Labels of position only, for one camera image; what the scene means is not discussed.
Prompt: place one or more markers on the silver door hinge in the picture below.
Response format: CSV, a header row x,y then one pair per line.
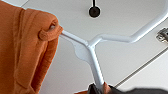
x,y
162,34

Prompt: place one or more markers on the black wardrobe hook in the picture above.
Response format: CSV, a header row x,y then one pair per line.
x,y
94,11

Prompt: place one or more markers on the white wardrobe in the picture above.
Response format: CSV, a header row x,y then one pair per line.
x,y
66,13

